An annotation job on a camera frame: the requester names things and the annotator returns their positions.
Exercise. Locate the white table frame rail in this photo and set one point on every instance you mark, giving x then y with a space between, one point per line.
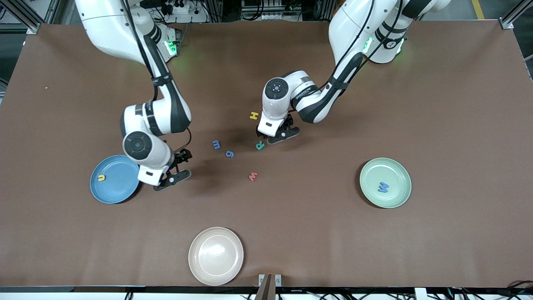
41 296

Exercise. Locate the green plate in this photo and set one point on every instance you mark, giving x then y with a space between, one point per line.
399 196

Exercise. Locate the yellow foam letter H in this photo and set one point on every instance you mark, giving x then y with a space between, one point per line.
254 116

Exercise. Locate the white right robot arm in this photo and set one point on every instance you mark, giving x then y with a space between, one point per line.
108 25

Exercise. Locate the blue foam letter W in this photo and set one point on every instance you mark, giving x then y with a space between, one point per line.
383 187

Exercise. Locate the teal foam letter R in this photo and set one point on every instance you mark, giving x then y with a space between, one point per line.
260 145

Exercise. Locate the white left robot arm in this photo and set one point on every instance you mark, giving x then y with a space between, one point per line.
354 25

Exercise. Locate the brown table cover sheet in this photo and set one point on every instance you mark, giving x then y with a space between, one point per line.
83 250

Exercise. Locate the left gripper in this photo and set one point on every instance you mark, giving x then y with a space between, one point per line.
287 122

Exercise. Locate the blue foam letter g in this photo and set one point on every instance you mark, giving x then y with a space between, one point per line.
229 154

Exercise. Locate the grey metal equipment rack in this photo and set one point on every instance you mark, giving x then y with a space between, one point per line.
270 6

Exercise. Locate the blue foam letter m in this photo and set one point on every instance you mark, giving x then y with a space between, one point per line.
216 144

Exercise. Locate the aluminium frame strut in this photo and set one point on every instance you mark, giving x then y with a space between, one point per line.
507 24
33 27

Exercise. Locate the blue plate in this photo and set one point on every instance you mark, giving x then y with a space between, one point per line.
120 187

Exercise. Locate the white power strip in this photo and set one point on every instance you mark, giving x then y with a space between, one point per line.
181 8

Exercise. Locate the beige plate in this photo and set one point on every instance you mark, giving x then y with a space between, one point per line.
216 256

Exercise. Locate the camera post with brackets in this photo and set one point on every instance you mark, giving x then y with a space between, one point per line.
266 291

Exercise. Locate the red foam letter w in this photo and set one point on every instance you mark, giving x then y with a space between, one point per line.
252 176

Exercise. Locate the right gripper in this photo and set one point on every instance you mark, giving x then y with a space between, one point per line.
181 157

